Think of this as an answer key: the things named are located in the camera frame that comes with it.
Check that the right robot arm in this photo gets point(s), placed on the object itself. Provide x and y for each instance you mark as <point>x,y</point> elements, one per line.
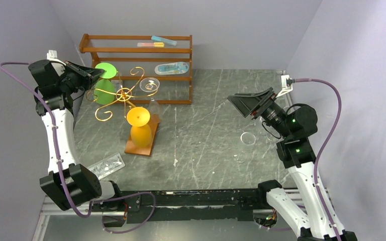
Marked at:
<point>299,166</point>

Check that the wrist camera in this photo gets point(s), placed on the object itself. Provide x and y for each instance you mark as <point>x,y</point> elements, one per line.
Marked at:
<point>52,55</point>
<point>286,85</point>

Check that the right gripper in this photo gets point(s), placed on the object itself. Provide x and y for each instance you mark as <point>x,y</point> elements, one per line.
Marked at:
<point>262,103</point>

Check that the packaged item on table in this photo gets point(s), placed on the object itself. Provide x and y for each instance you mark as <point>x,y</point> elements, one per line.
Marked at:
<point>107,166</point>

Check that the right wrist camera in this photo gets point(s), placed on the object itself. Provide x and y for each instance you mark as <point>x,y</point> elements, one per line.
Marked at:
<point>286,85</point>

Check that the orange plastic wine glass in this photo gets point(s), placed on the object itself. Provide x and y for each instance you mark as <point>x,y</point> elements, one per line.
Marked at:
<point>140,132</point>

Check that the wooden shelf rack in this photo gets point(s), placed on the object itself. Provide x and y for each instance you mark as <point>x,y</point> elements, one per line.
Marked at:
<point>123,48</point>

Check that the blue toothbrush package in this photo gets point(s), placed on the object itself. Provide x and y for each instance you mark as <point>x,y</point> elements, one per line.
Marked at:
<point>174,68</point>

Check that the gold wire wine glass rack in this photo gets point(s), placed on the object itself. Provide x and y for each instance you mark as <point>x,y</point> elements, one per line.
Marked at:
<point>125,96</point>

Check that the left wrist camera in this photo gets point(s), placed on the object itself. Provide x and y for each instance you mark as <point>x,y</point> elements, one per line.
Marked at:
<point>52,55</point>

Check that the green plastic wine glass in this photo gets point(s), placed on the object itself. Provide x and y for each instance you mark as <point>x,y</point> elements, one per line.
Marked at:
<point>104,89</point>

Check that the clear wine glass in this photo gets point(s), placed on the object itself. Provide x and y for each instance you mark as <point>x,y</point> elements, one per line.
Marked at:
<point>242,157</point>
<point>150,86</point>

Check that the black base frame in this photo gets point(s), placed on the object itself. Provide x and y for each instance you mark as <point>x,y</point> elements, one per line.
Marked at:
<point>243,204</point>

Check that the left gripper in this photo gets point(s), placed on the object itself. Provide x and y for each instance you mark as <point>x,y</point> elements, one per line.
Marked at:
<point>89,76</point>

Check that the small clear glass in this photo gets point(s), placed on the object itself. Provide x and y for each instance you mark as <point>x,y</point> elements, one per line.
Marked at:
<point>248,138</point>

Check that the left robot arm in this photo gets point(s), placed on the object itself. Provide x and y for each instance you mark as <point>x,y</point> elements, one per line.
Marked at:
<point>68,182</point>

